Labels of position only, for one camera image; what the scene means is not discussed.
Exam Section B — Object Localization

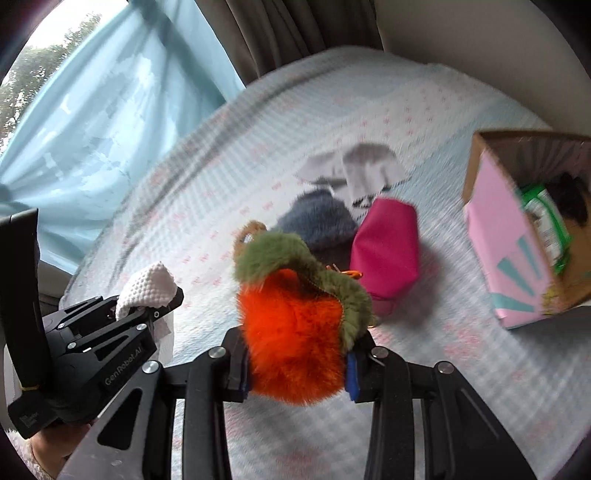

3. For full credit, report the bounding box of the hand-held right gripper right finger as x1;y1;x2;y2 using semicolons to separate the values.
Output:
344;333;539;480

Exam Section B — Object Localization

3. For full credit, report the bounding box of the person's left forearm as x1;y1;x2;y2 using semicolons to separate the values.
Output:
9;421;95;480

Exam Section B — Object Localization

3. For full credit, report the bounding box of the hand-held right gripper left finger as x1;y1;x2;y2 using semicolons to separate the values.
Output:
58;329;253;480

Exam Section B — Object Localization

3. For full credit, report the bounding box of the orange and green fluffy pouch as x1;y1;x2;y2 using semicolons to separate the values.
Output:
233;220;374;407

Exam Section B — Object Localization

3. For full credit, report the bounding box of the white textured cloth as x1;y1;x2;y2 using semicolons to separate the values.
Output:
115;261;178;365

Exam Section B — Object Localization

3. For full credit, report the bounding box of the pink cardboard box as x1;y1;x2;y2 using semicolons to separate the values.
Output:
463;130;591;330

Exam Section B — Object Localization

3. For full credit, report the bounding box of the white sock with grey toe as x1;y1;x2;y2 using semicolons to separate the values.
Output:
295;150;352;189
342;143;411;220

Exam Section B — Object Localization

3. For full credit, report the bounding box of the light patterned bed blanket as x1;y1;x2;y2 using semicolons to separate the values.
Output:
60;46;591;480

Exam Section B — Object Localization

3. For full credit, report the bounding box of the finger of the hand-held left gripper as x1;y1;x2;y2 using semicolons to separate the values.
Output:
44;285;184;344
69;308;162;365

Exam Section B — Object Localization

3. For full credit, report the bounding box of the magenta pouch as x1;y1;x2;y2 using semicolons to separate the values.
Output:
349;198;421;317

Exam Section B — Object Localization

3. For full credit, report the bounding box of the dark fluffy item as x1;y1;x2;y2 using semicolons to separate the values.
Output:
547;173;591;227

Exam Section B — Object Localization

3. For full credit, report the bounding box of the green and white packet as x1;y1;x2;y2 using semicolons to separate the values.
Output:
519;183;574;278

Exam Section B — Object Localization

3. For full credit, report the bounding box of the grey-blue fluffy pouch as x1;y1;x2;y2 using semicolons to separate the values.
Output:
272;189;359;253

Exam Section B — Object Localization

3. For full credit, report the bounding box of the grey-brown curtain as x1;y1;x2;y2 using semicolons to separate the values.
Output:
194;0;385;89

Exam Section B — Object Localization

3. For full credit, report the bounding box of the light blue curtain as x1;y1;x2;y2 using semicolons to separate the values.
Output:
0;0;246;273

